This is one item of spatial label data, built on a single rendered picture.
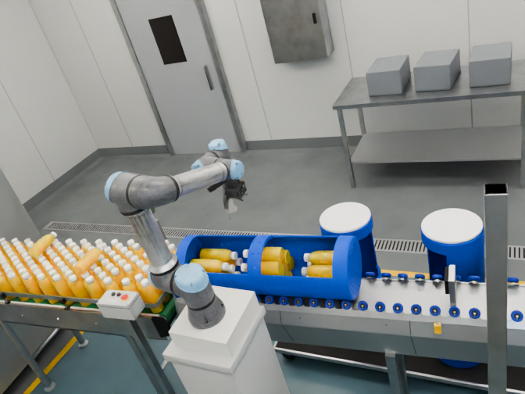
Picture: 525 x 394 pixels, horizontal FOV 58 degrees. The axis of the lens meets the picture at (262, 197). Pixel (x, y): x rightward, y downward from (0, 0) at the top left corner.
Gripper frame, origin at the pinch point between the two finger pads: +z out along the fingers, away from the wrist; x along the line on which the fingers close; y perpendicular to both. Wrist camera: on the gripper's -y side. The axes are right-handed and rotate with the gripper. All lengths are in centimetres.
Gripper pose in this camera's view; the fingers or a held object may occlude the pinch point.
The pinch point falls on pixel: (235, 210)
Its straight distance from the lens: 217.1
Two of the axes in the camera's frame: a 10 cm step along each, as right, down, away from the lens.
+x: 3.5, -5.6, 7.5
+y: 9.0, -0.2, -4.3
